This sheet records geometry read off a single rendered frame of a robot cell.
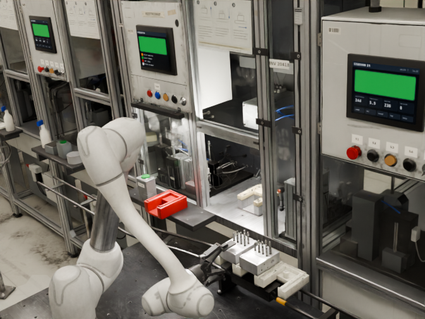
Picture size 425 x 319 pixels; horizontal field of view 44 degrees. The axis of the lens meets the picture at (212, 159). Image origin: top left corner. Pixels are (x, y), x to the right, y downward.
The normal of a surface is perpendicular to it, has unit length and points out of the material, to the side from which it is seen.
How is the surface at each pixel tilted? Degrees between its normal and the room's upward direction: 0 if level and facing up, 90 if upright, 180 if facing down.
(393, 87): 90
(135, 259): 0
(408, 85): 90
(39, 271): 0
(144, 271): 0
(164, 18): 90
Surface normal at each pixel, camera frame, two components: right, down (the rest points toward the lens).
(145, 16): -0.72, 0.31
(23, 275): -0.07, -0.92
